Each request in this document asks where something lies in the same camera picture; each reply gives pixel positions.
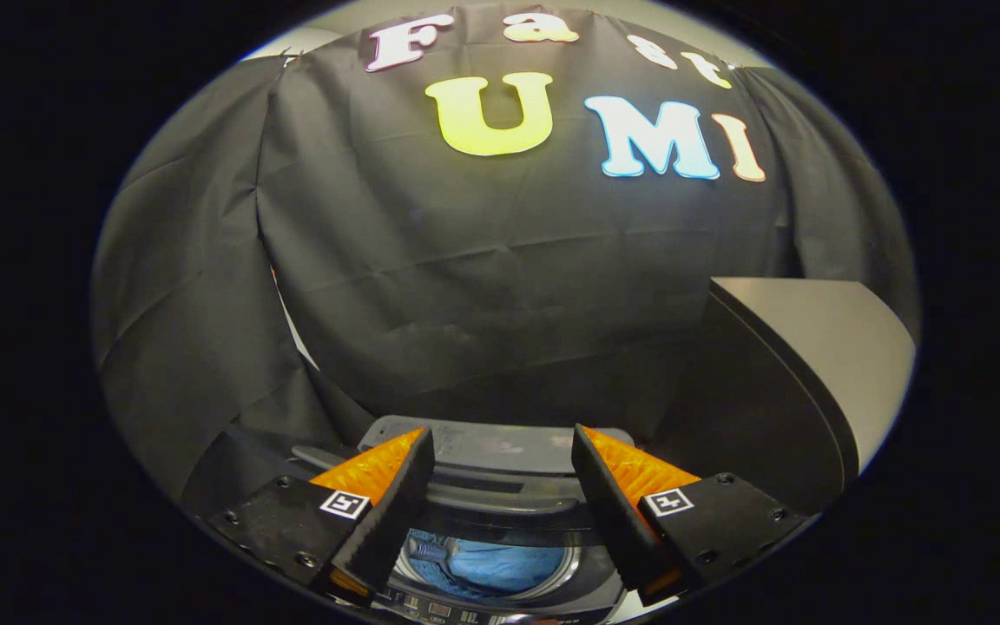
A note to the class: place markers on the black backdrop cloth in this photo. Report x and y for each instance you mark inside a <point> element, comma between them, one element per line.
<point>465,278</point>

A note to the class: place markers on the grey washing machine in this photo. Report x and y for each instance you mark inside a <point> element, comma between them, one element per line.
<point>474,615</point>

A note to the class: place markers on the grey cabinet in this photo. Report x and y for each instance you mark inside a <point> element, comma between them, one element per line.
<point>830,347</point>

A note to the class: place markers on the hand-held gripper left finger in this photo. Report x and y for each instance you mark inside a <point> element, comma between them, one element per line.
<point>396,503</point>

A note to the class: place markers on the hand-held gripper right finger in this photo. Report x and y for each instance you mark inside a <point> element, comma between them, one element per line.
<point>613,512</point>

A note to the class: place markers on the light blue polo shirt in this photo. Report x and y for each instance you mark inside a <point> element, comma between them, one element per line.
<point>500,569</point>

